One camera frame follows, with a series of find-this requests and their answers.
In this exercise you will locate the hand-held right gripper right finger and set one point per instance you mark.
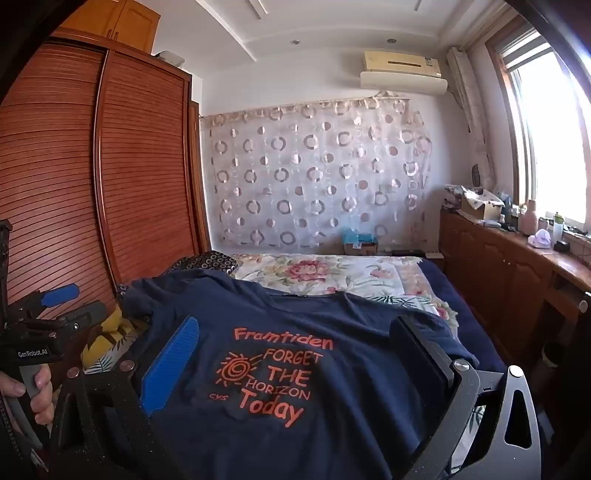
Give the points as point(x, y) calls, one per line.
point(418, 344)

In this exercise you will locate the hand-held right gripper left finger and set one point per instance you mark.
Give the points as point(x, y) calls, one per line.
point(168, 369)

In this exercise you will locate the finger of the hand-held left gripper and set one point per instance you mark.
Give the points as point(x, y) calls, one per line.
point(60, 295)
point(85, 314)

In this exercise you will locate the navy printed t-shirt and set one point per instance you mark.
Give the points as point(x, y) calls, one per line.
point(277, 318)

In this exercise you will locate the person's left hand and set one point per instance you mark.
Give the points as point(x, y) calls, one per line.
point(44, 376)

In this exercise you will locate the black flat device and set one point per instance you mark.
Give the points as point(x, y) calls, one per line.
point(406, 253)

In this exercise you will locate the long wooden cabinet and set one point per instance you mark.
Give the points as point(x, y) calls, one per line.
point(498, 277)

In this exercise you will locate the small cardboard box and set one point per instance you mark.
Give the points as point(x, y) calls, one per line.
point(361, 249)

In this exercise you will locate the dark circle-patterned pillow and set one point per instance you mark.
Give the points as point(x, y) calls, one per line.
point(207, 262)

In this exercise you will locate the floral blanket with navy border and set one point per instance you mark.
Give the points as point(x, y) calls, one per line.
point(314, 272)

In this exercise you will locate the open cardboard box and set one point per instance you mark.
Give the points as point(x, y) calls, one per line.
point(480, 210)

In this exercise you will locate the floral patterned box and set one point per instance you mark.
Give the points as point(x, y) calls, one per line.
point(453, 193)

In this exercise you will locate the wooden slatted wardrobe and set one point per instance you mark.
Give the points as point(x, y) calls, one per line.
point(138, 161)

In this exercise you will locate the lilac plastic item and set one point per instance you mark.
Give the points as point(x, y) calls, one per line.
point(539, 240)

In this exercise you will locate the pink bottle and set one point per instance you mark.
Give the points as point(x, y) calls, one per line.
point(527, 221)

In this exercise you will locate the white round knob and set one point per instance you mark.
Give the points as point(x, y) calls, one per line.
point(584, 303)

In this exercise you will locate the small black box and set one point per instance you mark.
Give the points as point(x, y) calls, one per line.
point(562, 247)

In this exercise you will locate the clear green-capped bottle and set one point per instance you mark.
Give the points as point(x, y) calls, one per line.
point(557, 228)

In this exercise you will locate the sheer circle-patterned curtain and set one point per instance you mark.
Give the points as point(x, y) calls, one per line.
point(300, 184)

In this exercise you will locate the bright window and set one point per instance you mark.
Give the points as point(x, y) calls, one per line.
point(554, 138)

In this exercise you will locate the white box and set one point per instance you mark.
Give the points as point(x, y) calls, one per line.
point(170, 57)

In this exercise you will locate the white window curtain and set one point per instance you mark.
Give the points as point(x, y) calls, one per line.
point(461, 83)

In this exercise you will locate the wooden overhead cabinet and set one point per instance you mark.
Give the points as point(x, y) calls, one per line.
point(124, 23)

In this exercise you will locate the dark oval wall ornament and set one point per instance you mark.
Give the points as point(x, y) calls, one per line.
point(476, 173)

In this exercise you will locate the wall air conditioner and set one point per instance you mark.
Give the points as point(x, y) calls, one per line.
point(401, 62)

